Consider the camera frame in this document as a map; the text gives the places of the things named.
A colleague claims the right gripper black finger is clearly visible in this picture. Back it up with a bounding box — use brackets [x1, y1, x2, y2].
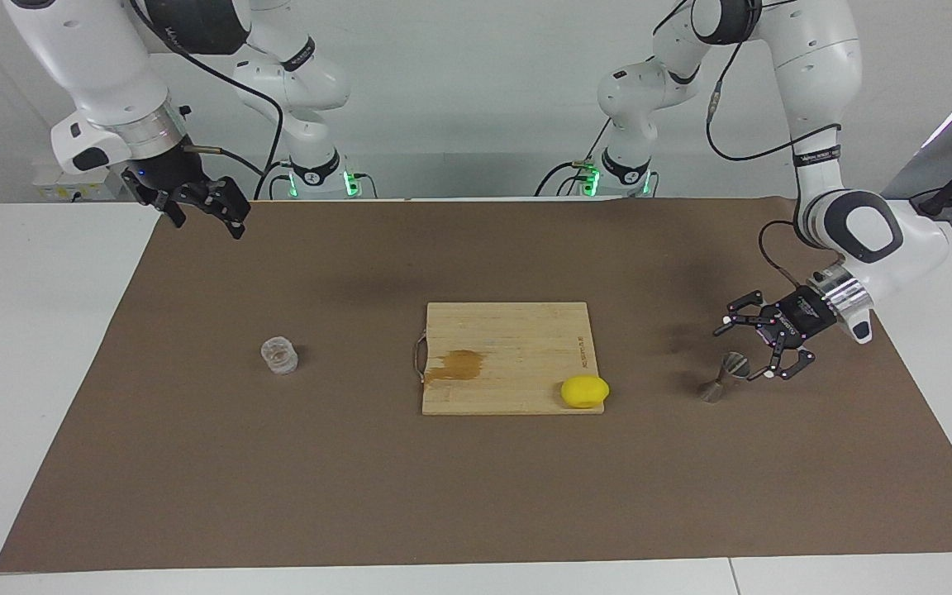
[174, 176, 251, 240]
[122, 169, 188, 230]

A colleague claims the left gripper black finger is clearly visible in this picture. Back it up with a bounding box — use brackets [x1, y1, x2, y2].
[747, 331, 816, 381]
[713, 291, 783, 337]

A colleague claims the steel double jigger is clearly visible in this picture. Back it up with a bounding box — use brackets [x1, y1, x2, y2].
[699, 351, 751, 404]

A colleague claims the clear glass cup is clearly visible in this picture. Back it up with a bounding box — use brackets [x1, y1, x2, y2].
[260, 335, 300, 376]

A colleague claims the white power socket box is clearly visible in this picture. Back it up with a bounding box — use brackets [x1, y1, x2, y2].
[34, 169, 134, 202]

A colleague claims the yellow lemon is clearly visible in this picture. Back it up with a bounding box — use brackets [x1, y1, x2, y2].
[560, 375, 611, 410]

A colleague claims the wooden cutting board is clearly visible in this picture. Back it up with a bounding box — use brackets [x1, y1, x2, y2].
[414, 302, 607, 417]

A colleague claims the brown paper table mat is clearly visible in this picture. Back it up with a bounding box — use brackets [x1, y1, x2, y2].
[0, 197, 952, 574]

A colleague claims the black right base cable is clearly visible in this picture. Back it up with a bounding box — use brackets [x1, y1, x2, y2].
[255, 161, 295, 201]

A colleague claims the black base cable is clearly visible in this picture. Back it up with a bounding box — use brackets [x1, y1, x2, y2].
[255, 161, 295, 201]
[534, 116, 613, 198]

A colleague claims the black left base cable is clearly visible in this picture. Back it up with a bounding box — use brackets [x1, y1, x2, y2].
[534, 116, 613, 198]

